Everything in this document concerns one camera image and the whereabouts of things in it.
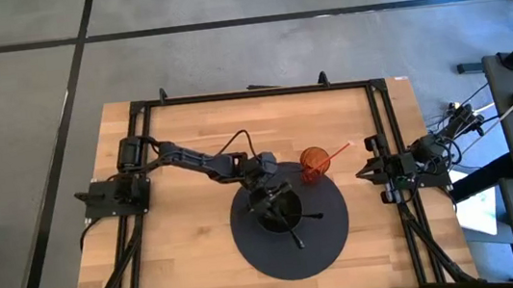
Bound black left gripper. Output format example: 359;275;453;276
238;149;297;226

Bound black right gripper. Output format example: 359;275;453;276
351;130;422;208

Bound dark grey ribbed bowl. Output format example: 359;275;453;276
252;185;307;238

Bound dark metal spoon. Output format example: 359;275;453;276
270;204;307;253

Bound red drinking straw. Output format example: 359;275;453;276
302;141;355;176

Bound round dark woven placemat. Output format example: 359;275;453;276
223;155;355;288

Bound white paper sheet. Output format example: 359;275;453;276
450;165;501;241

